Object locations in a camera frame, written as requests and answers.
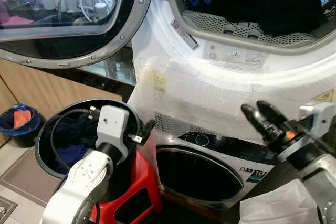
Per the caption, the white instruction label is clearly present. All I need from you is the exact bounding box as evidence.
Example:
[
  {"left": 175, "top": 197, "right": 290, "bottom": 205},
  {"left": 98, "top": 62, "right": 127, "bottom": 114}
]
[{"left": 202, "top": 40, "right": 268, "bottom": 67}]

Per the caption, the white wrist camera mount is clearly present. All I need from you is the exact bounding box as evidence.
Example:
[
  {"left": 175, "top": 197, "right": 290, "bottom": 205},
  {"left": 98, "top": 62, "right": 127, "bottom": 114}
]
[
  {"left": 96, "top": 105, "right": 130, "bottom": 163},
  {"left": 277, "top": 102, "right": 335, "bottom": 162}
]

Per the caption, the black round laundry bucket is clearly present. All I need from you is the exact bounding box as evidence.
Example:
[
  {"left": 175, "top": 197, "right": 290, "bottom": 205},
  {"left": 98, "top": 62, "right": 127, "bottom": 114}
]
[{"left": 34, "top": 98, "right": 142, "bottom": 201}]

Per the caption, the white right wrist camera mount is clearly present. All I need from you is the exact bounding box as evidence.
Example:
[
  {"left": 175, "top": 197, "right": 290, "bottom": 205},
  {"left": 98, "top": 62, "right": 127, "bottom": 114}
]
[{"left": 277, "top": 102, "right": 335, "bottom": 162}]

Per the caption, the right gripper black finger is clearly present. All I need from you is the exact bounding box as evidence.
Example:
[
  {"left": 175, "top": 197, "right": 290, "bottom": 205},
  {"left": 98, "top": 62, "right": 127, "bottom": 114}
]
[
  {"left": 256, "top": 100, "right": 288, "bottom": 127},
  {"left": 241, "top": 103, "right": 275, "bottom": 140}
]

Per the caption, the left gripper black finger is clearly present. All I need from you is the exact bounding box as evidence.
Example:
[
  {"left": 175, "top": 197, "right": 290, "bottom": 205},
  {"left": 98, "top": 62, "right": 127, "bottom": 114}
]
[{"left": 139, "top": 121, "right": 156, "bottom": 142}]

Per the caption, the clear bubble wrap sheet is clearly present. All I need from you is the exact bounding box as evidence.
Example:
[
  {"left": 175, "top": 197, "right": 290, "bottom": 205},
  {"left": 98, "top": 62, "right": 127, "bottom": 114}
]
[{"left": 128, "top": 56, "right": 336, "bottom": 146}]

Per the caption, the red plastic stool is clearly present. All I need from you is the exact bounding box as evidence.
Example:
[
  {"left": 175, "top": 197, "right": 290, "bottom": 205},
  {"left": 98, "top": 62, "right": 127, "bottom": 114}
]
[{"left": 92, "top": 148, "right": 163, "bottom": 224}]

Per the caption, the round silver glass dryer door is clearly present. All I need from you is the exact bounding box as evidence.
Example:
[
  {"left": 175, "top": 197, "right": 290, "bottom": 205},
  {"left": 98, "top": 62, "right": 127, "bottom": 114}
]
[{"left": 0, "top": 0, "right": 161, "bottom": 69}]

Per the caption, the red wrapper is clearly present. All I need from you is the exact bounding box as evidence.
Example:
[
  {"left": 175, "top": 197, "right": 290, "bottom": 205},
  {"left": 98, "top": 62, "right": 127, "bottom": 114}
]
[{"left": 13, "top": 110, "right": 32, "bottom": 129}]

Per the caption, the dark clothes heap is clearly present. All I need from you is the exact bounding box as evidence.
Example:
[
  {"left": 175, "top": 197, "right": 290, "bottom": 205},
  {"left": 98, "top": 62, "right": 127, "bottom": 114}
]
[{"left": 202, "top": 0, "right": 329, "bottom": 37}]

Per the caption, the white clothes dryer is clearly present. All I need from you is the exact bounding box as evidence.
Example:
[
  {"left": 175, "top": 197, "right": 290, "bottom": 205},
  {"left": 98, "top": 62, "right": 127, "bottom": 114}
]
[{"left": 128, "top": 0, "right": 336, "bottom": 151}]

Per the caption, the small blue lined trash bin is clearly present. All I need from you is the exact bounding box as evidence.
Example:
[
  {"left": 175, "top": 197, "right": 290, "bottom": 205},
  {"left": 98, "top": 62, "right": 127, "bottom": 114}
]
[{"left": 0, "top": 103, "right": 43, "bottom": 148}]

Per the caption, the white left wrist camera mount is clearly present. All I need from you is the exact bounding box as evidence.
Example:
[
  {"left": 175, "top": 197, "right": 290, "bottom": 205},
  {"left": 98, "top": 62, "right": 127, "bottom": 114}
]
[{"left": 96, "top": 105, "right": 130, "bottom": 163}]

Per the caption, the light wooden cabinet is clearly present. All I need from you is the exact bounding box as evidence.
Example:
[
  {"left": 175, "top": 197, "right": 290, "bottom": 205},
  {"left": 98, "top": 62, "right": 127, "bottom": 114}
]
[{"left": 0, "top": 59, "right": 124, "bottom": 143}]

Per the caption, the brown bordered floor mat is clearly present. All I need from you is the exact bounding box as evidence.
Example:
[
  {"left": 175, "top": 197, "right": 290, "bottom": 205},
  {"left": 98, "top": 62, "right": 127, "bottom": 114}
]
[{"left": 0, "top": 153, "right": 64, "bottom": 219}]

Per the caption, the yellow triangle warning sticker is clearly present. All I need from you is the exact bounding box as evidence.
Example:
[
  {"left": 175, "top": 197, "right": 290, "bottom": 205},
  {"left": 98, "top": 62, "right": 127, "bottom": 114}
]
[{"left": 313, "top": 90, "right": 335, "bottom": 103}]

